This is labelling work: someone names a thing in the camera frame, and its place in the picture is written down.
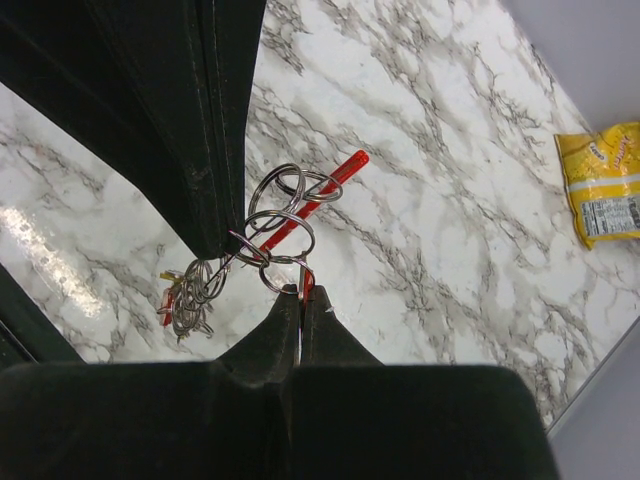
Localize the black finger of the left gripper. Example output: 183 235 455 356
1 0 266 260

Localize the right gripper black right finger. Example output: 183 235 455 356
290 287 558 479

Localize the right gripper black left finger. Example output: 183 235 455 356
1 286 300 479

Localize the metal red key organizer plate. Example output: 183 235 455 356
231 150 369 269

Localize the large red key tag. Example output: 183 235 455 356
297 266 315 364

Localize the small red key tag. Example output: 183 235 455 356
156 287 175 327

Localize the yellow chips bag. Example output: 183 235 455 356
554 122 639 250

